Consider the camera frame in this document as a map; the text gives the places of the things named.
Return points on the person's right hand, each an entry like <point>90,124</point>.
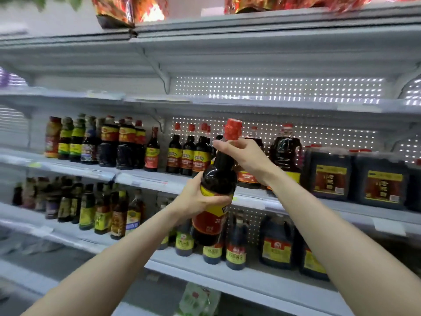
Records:
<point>253,161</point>

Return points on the person's left hand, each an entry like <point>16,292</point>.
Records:
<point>194,200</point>

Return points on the rice vinegar jug green label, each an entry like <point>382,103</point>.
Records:
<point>185,241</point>

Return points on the blue-label oyster sauce bottle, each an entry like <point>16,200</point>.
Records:
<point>89,148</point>

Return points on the green-label oyster sauce bottle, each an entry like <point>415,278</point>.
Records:
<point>77,141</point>

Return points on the orange oyster sauce squeeze bottle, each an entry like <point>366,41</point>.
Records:
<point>52,138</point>

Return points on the white metal store shelving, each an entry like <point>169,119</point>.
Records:
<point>85,59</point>

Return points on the person's right forearm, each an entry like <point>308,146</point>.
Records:
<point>348,246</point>

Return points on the person's left forearm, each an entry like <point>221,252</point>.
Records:
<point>98,273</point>

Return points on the row of dark red-capped bottles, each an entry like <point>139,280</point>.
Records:
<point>174,154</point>

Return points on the large amber cooking wine jug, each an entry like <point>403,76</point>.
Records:
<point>134,217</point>

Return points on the red label dark sauce bottle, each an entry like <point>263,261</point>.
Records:
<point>141,144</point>

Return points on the black jug brown gold label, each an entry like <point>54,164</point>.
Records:
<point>381,184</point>
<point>329,177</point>

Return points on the dark bottle orange label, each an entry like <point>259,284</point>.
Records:
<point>118,220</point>

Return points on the white green bag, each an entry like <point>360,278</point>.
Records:
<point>197,300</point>

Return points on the yellow-capped green label bottle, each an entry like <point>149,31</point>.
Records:
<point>65,141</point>

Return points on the pile of colourful snack packets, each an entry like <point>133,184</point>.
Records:
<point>263,3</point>

